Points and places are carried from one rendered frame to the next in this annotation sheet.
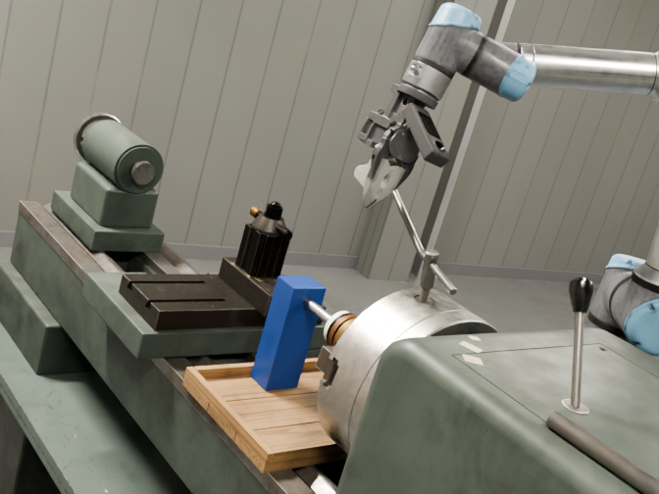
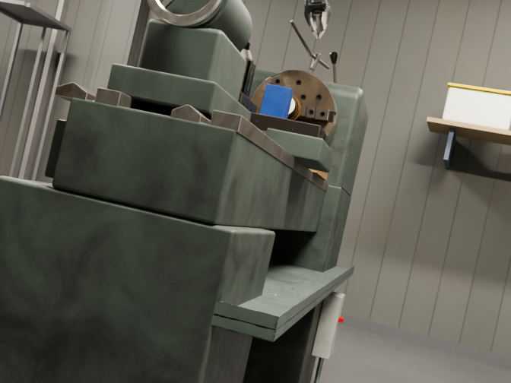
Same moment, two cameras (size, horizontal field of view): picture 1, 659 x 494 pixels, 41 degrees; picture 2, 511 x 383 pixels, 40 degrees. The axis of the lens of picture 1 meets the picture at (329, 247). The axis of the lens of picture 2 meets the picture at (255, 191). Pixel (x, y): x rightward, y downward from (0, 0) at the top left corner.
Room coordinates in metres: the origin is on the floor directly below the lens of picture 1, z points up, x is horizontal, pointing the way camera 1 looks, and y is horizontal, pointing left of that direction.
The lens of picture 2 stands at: (2.95, 1.80, 0.72)
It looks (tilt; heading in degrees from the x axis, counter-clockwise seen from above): 1 degrees up; 233
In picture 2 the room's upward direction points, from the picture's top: 13 degrees clockwise
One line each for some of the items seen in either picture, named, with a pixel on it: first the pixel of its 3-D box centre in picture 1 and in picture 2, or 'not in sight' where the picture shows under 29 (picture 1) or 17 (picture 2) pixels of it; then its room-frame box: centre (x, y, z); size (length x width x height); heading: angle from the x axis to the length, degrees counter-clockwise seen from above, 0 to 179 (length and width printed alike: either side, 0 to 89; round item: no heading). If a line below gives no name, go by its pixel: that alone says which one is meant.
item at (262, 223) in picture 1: (271, 222); (240, 55); (1.87, 0.14, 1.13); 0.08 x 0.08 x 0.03
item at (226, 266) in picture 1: (261, 285); (232, 105); (1.85, 0.12, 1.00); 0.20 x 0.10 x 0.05; 42
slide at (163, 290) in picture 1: (226, 299); (248, 124); (1.83, 0.19, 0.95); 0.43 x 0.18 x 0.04; 132
